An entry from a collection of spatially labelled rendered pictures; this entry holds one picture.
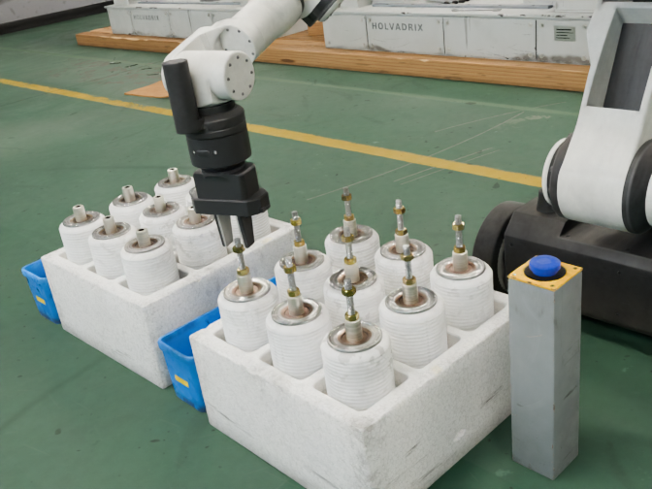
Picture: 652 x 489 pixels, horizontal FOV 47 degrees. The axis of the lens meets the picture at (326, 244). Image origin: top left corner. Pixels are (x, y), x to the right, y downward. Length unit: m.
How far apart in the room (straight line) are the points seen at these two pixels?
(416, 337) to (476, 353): 0.11
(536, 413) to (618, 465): 0.16
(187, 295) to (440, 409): 0.55
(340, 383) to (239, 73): 0.43
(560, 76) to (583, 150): 1.86
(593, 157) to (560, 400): 0.36
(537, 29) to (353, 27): 0.99
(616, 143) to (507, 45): 2.08
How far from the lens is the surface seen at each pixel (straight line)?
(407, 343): 1.09
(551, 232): 1.43
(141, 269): 1.41
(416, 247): 1.25
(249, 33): 1.11
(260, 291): 1.18
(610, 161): 1.19
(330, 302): 1.16
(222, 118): 1.05
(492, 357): 1.18
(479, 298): 1.17
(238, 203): 1.09
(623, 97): 1.28
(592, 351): 1.45
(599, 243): 1.40
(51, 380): 1.60
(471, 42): 3.35
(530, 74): 3.13
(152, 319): 1.40
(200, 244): 1.47
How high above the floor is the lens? 0.80
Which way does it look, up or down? 25 degrees down
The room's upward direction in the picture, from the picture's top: 8 degrees counter-clockwise
